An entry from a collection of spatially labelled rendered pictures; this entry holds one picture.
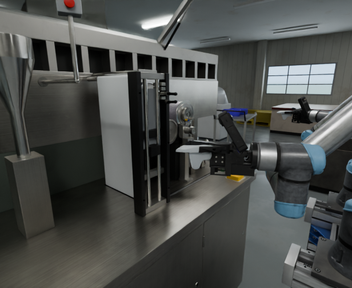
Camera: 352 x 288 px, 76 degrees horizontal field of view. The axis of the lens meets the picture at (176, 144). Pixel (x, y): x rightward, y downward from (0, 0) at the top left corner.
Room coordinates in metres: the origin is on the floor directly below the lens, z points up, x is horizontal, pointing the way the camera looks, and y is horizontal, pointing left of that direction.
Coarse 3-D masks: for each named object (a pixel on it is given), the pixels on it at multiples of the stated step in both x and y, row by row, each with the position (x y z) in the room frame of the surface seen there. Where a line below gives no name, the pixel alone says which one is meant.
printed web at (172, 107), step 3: (141, 84) 0.97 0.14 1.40; (171, 105) 1.19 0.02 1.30; (174, 105) 1.18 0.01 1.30; (177, 105) 1.17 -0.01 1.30; (171, 108) 1.17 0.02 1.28; (174, 108) 1.16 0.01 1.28; (171, 111) 1.17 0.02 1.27; (174, 111) 1.15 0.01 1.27; (171, 114) 1.16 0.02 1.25; (174, 114) 1.15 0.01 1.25; (171, 117) 1.16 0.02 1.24; (174, 117) 1.15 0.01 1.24; (174, 120) 1.15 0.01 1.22; (177, 123) 1.14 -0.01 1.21
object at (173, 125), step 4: (172, 120) 1.11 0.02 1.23; (172, 124) 1.11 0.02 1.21; (176, 124) 1.13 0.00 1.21; (172, 128) 1.11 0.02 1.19; (176, 128) 1.13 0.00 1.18; (172, 132) 1.11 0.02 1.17; (176, 132) 1.13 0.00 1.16; (172, 136) 1.11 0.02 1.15; (176, 136) 1.13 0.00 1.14; (172, 140) 1.11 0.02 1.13
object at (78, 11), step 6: (60, 0) 0.76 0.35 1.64; (66, 0) 0.75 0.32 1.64; (72, 0) 0.76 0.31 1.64; (78, 0) 0.78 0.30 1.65; (60, 6) 0.76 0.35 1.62; (66, 6) 0.76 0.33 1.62; (72, 6) 0.76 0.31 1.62; (78, 6) 0.78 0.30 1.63; (60, 12) 0.76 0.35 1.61; (66, 12) 0.76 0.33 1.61; (72, 12) 0.77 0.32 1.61; (78, 12) 0.78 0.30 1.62
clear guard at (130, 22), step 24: (0, 0) 0.90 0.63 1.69; (24, 0) 0.95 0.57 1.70; (48, 0) 1.00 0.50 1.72; (96, 0) 1.11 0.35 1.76; (120, 0) 1.18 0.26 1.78; (144, 0) 1.25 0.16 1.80; (168, 0) 1.33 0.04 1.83; (96, 24) 1.20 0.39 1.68; (120, 24) 1.28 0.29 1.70; (144, 24) 1.37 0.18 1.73; (168, 24) 1.48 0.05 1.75
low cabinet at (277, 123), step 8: (288, 104) 7.98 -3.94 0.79; (296, 104) 7.98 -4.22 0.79; (312, 104) 7.98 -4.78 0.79; (272, 112) 6.86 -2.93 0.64; (272, 120) 6.85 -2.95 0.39; (280, 120) 6.71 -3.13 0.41; (288, 120) 6.58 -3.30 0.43; (272, 128) 6.83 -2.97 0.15; (280, 128) 6.69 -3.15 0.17; (288, 128) 6.56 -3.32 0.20; (296, 128) 6.43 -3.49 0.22; (304, 128) 6.31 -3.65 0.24
